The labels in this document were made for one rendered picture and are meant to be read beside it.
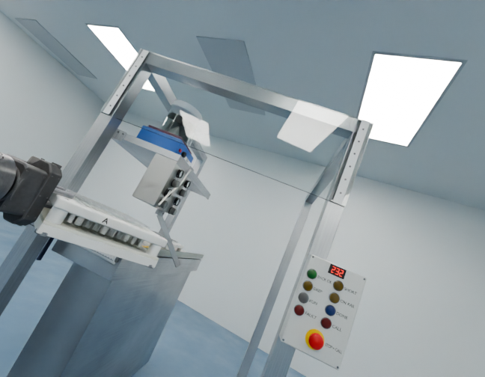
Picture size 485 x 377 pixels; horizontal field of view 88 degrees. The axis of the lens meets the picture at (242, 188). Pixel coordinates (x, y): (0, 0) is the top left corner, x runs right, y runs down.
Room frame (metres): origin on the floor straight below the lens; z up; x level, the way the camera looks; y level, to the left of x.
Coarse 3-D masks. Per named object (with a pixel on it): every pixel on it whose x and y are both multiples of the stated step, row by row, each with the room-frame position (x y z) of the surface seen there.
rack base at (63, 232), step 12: (48, 228) 0.49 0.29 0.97; (60, 228) 0.50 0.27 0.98; (72, 228) 0.52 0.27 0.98; (72, 240) 0.52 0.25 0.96; (84, 240) 0.53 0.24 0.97; (96, 240) 0.54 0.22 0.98; (108, 240) 0.57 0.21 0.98; (108, 252) 0.56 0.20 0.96; (120, 252) 0.58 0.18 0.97; (132, 252) 0.59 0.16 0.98; (144, 252) 0.63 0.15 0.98; (144, 264) 0.62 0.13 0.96
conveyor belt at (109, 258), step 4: (84, 248) 1.06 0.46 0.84; (88, 248) 1.04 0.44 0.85; (176, 248) 2.18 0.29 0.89; (92, 252) 1.05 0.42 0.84; (96, 252) 1.04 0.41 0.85; (100, 252) 1.03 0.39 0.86; (100, 256) 1.04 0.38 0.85; (104, 256) 1.03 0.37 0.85; (108, 256) 1.02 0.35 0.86; (112, 256) 1.02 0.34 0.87; (160, 256) 1.44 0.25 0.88; (164, 256) 1.49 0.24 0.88; (168, 256) 1.56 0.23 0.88; (108, 260) 1.03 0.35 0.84; (112, 260) 1.02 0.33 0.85
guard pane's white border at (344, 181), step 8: (144, 56) 0.99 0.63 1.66; (136, 64) 0.99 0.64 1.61; (128, 80) 0.99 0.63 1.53; (120, 88) 1.00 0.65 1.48; (112, 104) 0.99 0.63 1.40; (104, 112) 1.00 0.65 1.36; (360, 128) 0.82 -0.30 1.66; (360, 136) 0.81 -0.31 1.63; (360, 144) 0.81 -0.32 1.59; (352, 152) 0.82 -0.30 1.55; (352, 160) 0.81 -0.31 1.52; (344, 168) 0.82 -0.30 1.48; (352, 168) 0.81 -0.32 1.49; (344, 176) 0.82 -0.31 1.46; (344, 184) 0.81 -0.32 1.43; (336, 192) 0.82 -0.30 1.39; (344, 192) 0.81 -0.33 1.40; (336, 200) 0.82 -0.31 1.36
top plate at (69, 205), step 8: (56, 200) 0.48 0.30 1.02; (64, 200) 0.49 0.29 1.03; (72, 200) 0.52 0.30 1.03; (64, 208) 0.49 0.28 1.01; (72, 208) 0.50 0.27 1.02; (80, 208) 0.50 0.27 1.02; (88, 208) 0.52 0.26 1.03; (80, 216) 0.51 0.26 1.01; (88, 216) 0.52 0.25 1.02; (96, 216) 0.52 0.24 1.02; (104, 216) 0.53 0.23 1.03; (104, 224) 0.54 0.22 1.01; (112, 224) 0.55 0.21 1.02; (120, 224) 0.56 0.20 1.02; (128, 224) 0.57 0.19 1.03; (128, 232) 0.57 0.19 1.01; (136, 232) 0.58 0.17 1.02; (144, 232) 0.60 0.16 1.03; (152, 232) 0.67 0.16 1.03; (144, 240) 0.60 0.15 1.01; (152, 240) 0.61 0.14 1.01; (160, 240) 0.62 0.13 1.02
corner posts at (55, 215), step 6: (54, 210) 0.49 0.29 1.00; (60, 210) 0.49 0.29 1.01; (48, 216) 0.49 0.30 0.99; (54, 216) 0.49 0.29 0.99; (60, 216) 0.49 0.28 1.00; (54, 222) 0.49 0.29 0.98; (60, 222) 0.50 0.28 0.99; (150, 246) 0.63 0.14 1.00; (156, 246) 0.63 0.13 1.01; (150, 252) 0.63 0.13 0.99; (156, 252) 0.63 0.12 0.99
